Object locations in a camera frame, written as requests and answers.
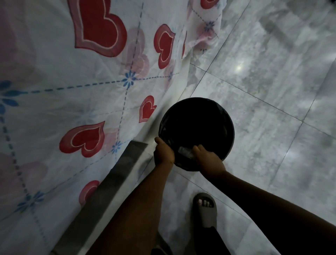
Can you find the grey slide sandal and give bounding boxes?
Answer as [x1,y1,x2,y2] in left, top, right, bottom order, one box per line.
[192,193,218,229]

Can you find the white heart print bedsheet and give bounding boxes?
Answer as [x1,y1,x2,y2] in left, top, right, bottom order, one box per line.
[0,0,227,255]

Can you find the clear plastic wrapper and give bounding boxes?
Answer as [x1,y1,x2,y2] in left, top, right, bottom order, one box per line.
[179,147,196,159]

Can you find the black round trash bin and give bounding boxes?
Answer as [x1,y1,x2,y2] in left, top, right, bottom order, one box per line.
[158,97,235,172]

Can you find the person's right forearm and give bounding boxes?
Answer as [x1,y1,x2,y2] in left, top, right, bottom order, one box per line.
[207,171,336,255]

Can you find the person's right hand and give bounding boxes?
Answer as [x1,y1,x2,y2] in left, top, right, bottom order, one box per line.
[192,144,227,180]

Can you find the grey bed frame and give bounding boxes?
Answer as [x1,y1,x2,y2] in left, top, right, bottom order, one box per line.
[51,140,150,255]

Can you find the person's left hand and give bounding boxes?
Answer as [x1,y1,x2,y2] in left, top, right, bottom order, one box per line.
[153,137,175,168]

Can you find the person's left forearm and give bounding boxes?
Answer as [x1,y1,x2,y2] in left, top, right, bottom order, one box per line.
[87,163,174,255]

